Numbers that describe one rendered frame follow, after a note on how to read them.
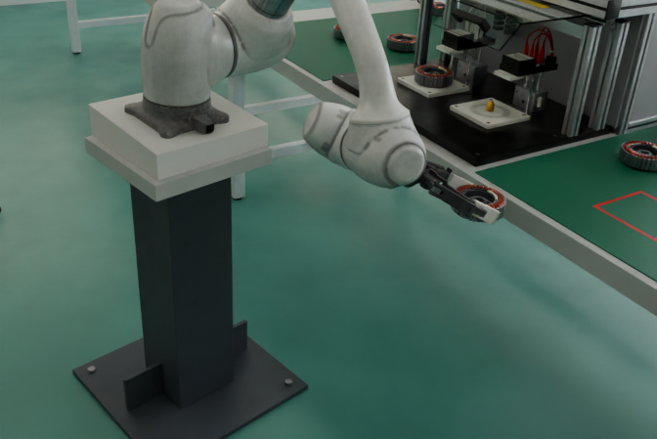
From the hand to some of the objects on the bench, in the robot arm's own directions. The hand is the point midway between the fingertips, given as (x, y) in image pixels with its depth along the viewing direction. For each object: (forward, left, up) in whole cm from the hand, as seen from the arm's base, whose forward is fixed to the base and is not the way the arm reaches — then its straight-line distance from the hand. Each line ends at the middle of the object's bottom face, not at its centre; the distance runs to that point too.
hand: (477, 200), depth 152 cm
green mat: (+82, +96, -7) cm, 127 cm away
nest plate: (+43, +27, -1) cm, 51 cm away
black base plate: (+47, +38, -4) cm, 61 cm away
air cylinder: (+57, +24, -1) cm, 62 cm away
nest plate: (+48, +50, -3) cm, 70 cm away
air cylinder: (+62, +47, -2) cm, 78 cm away
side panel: (+78, -2, -1) cm, 78 cm away
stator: (+76, +85, -6) cm, 114 cm away
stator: (+48, +50, -1) cm, 70 cm away
